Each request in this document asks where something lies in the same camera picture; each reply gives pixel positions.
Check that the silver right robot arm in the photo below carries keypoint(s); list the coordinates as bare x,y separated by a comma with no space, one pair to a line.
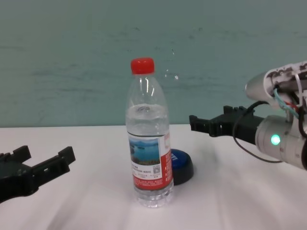
285,143

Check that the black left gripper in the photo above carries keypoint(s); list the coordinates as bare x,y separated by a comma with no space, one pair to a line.
16,179

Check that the clear water bottle red cap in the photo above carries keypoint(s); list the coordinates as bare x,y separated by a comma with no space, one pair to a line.
148,134

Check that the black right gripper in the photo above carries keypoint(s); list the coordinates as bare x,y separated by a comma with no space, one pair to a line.
242,125

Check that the blue push button black base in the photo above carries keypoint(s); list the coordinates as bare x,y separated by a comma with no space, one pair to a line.
183,165

